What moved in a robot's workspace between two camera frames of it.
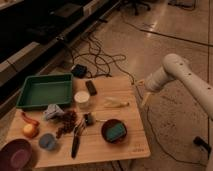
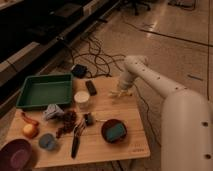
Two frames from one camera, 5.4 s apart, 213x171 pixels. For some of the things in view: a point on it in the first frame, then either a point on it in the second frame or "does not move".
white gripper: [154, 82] to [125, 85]
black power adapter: [79, 71] does not move
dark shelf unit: [34, 33] does not move
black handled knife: [76, 140] does not move
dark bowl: [114, 131] does not move
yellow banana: [115, 102] to [119, 94]
